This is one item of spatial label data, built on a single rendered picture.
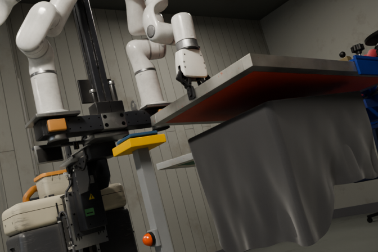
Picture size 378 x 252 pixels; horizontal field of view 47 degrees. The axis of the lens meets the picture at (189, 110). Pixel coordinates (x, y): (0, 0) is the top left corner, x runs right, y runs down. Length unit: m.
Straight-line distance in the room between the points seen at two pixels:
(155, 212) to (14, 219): 0.85
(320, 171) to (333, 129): 0.18
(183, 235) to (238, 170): 3.59
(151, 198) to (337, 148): 0.62
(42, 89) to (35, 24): 0.22
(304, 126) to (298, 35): 5.22
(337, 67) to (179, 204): 3.72
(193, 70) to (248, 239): 0.58
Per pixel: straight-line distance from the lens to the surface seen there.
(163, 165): 2.55
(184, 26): 1.48
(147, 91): 1.79
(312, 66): 1.39
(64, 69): 4.80
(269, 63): 1.25
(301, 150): 1.34
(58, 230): 2.07
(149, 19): 1.54
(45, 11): 1.62
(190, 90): 1.41
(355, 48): 1.65
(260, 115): 1.32
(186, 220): 5.02
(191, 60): 1.44
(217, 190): 1.53
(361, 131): 1.61
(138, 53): 1.84
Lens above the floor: 0.72
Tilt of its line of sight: 12 degrees up
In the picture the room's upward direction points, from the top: 15 degrees counter-clockwise
